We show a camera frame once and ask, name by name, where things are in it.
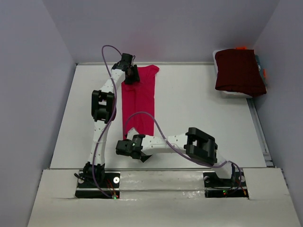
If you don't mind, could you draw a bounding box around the pink t-shirt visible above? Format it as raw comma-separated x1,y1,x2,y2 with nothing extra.
121,65,160,139

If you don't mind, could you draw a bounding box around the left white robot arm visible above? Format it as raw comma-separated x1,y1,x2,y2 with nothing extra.
83,53,140,187

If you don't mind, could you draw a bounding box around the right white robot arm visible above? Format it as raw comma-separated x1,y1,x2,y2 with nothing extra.
116,127,235,185

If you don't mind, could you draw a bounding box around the orange object behind stack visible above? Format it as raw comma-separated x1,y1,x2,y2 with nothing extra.
235,46,247,50

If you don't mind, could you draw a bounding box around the teal orange item beside stack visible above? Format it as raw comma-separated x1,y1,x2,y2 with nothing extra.
255,55,267,86

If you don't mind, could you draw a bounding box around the dark red folded t-shirt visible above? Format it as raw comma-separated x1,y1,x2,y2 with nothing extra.
214,49,267,97

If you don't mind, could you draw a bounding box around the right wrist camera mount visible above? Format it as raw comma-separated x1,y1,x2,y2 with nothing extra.
125,127,139,141

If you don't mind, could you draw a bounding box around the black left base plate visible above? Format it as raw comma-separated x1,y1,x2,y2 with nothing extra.
74,171,120,200

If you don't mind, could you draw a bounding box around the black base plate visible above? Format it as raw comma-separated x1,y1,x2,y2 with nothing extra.
203,172,249,198
74,171,120,200

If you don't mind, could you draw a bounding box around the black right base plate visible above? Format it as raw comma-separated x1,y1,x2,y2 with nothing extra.
203,172,249,198

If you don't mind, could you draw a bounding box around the metal rail right side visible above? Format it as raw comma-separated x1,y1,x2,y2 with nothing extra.
247,98,275,167

